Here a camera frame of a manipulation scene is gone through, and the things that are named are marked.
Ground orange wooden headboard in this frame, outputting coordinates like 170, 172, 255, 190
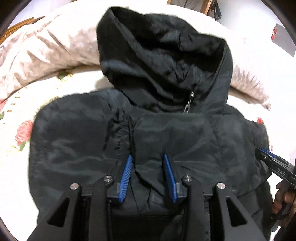
0, 16, 44, 44

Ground grey wall panel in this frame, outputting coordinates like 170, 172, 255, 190
271, 24, 295, 57

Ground pink patterned duvet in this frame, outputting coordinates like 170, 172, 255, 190
1, 1, 271, 109

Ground black hooded puffer jacket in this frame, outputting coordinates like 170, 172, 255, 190
29, 7, 273, 240

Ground hanging dark bags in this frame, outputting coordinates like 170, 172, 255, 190
207, 0, 222, 21

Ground white rose-print bed sheet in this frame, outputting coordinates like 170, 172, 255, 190
1, 68, 295, 240

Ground wooden door frame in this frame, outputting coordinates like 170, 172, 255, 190
166, 0, 215, 15

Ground person's right hand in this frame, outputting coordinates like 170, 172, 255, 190
271, 181, 295, 228

